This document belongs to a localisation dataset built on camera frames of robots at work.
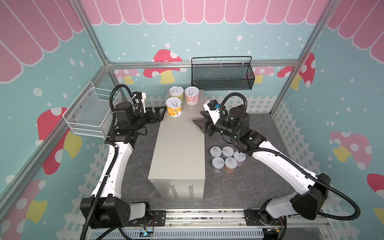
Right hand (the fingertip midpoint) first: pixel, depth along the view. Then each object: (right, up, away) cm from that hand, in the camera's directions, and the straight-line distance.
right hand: (197, 116), depth 65 cm
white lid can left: (+11, -20, +27) cm, 35 cm away
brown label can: (+20, -27, +22) cm, 40 cm away
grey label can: (+12, -26, +22) cm, 36 cm away
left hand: (-19, +3, +8) cm, 21 cm away
